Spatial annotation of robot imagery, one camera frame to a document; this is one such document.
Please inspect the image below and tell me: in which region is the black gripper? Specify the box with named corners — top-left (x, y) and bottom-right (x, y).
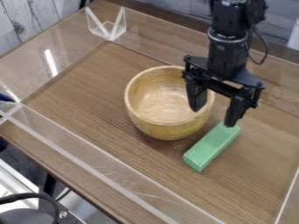
top-left (182, 29), bottom-right (266, 128)

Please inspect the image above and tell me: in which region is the brown wooden bowl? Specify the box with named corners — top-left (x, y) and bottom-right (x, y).
top-left (124, 66), bottom-right (215, 141)

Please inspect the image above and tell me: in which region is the green rectangular block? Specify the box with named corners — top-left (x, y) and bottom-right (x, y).
top-left (183, 122), bottom-right (242, 172)

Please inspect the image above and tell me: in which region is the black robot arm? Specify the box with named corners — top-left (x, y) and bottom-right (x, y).
top-left (182, 0), bottom-right (267, 128)

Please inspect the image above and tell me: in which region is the black table leg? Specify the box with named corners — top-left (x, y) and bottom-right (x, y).
top-left (43, 174), bottom-right (58, 196)

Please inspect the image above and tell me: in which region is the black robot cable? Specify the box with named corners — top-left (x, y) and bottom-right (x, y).
top-left (244, 25), bottom-right (271, 67)

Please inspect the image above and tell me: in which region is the clear acrylic enclosure wall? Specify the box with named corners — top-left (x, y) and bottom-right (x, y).
top-left (0, 2), bottom-right (299, 224)

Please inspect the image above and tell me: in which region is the black metal bracket with screw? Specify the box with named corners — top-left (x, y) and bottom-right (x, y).
top-left (38, 191), bottom-right (87, 224)

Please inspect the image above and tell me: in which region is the black cable loop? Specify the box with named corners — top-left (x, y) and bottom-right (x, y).
top-left (0, 192), bottom-right (60, 224)

